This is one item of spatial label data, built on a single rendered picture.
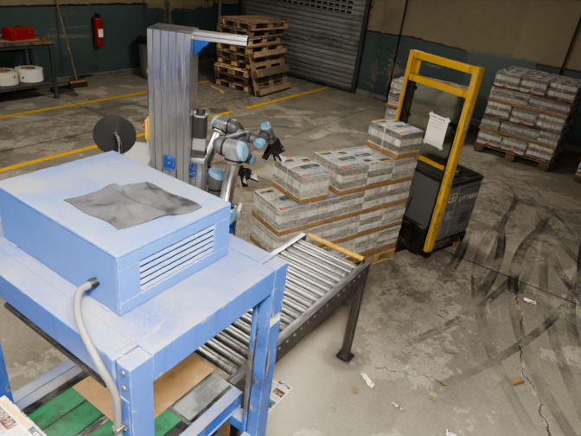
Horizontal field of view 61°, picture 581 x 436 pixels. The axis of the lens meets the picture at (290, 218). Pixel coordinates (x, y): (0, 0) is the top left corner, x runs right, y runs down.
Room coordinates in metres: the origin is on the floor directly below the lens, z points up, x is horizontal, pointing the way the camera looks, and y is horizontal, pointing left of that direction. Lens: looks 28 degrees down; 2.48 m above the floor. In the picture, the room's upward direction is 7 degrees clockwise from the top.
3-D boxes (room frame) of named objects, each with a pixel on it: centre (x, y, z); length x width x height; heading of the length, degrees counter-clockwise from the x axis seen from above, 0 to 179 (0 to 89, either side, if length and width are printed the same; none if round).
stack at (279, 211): (3.71, -0.25, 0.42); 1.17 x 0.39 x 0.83; 129
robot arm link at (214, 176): (3.28, 0.58, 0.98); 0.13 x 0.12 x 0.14; 69
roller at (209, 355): (1.75, 0.34, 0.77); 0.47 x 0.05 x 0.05; 58
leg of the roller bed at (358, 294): (2.67, -0.51, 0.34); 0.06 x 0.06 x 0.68; 58
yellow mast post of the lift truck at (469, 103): (4.18, -1.36, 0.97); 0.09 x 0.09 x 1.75; 39
